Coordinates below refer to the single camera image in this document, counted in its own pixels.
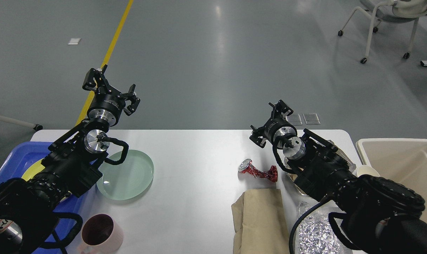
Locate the beige plastic bin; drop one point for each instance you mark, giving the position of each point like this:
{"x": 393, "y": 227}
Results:
{"x": 403, "y": 160}

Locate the white floor marker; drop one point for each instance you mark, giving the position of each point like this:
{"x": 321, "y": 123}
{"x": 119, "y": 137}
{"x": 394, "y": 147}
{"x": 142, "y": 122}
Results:
{"x": 74, "y": 41}

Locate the brown paper bag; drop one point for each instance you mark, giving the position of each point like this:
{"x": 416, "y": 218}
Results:
{"x": 259, "y": 223}

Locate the floor plate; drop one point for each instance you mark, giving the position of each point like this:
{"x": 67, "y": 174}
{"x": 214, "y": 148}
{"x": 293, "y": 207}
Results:
{"x": 294, "y": 119}
{"x": 312, "y": 119}

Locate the crumpled aluminium foil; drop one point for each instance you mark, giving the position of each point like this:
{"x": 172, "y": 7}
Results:
{"x": 314, "y": 234}

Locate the white paper cup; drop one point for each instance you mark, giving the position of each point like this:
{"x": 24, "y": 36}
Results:
{"x": 365, "y": 170}

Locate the crushed red can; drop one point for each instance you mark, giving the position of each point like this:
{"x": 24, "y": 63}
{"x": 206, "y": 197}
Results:
{"x": 247, "y": 166}

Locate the white stand leg with caster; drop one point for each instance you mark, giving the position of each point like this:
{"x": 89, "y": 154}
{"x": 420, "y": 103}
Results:
{"x": 36, "y": 127}

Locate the right floor plate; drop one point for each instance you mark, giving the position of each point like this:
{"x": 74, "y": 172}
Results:
{"x": 312, "y": 119}

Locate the pink mug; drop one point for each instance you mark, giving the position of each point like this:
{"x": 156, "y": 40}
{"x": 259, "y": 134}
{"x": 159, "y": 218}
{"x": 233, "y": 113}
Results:
{"x": 100, "y": 235}

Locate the yellow plate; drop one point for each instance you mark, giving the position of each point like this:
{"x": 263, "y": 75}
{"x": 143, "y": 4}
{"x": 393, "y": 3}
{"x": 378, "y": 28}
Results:
{"x": 33, "y": 170}

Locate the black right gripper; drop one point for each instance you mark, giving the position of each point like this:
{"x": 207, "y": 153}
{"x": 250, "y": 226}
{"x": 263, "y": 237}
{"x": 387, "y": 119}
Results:
{"x": 276, "y": 126}

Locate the light green plate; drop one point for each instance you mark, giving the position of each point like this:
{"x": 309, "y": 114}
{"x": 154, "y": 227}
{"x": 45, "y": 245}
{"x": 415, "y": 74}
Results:
{"x": 128, "y": 179}

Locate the blue plastic tray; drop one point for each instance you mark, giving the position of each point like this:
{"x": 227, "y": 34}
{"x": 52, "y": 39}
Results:
{"x": 8, "y": 169}

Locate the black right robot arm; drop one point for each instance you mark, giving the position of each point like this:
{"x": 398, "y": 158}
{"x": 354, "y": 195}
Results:
{"x": 379, "y": 216}

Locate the white office chair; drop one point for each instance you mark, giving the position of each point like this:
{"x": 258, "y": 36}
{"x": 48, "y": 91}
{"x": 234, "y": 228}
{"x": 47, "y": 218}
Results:
{"x": 392, "y": 12}

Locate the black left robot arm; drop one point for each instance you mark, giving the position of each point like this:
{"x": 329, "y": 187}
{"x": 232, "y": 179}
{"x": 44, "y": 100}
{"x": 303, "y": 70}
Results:
{"x": 74, "y": 160}

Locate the left floor plate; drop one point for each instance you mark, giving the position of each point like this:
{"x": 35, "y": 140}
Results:
{"x": 294, "y": 119}

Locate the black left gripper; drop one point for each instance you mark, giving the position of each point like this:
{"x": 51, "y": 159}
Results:
{"x": 104, "y": 105}

